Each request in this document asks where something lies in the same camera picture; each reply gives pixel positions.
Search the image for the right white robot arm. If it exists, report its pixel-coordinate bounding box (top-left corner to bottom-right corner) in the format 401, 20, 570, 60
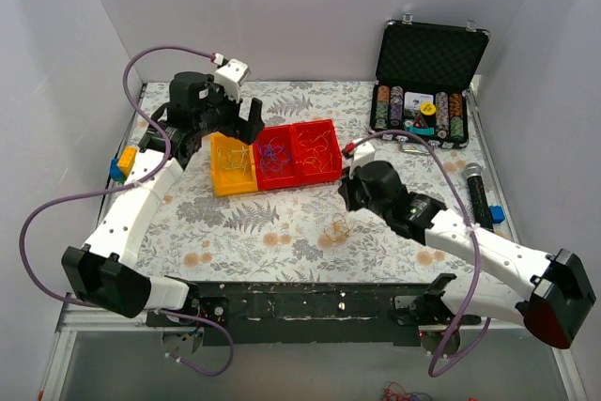
339, 161, 596, 349

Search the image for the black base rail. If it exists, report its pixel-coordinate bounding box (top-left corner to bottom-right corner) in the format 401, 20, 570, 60
182, 273, 455, 347

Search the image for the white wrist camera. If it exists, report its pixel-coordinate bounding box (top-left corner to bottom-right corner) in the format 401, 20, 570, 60
344, 139, 376, 174
214, 59, 250, 100

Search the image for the red blue wires bundle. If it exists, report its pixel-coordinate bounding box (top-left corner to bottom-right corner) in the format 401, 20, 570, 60
382, 381, 433, 401

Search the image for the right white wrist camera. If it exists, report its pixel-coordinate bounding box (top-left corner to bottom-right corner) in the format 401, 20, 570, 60
344, 139, 376, 174

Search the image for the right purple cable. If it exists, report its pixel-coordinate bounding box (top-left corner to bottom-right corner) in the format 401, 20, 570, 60
361, 130, 492, 378

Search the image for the aluminium frame rail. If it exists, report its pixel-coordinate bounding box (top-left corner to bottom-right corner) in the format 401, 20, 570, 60
55, 301, 151, 332

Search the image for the purple cable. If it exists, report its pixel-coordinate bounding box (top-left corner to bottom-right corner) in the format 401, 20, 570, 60
361, 130, 492, 378
18, 45, 236, 378

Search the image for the yellow green toy block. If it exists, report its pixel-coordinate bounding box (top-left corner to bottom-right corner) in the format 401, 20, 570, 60
116, 147, 138, 177

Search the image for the red plastic bin tray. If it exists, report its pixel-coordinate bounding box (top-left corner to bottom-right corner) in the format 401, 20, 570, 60
253, 119, 342, 191

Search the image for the blue toy block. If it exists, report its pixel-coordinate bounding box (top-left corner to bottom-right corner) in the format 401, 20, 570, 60
109, 158, 127, 183

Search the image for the black poker chip case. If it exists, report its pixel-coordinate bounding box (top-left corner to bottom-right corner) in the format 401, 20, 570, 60
369, 20, 490, 149

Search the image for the small blue block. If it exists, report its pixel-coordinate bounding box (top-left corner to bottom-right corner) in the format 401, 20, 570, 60
489, 205, 506, 224

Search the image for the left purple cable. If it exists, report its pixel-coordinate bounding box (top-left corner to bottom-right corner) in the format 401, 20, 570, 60
18, 45, 236, 378

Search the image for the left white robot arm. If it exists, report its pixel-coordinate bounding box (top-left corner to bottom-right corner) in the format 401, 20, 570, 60
61, 61, 265, 326

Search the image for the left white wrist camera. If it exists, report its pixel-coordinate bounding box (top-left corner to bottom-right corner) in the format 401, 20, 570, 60
214, 59, 250, 100

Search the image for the white wire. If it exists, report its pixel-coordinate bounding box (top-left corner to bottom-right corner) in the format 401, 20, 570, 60
215, 143, 253, 177

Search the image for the yellow plastic bin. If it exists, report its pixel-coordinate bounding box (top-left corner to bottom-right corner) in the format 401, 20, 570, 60
210, 132, 258, 197

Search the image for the black microphone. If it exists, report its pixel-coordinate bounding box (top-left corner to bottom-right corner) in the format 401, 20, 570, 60
462, 162, 494, 232

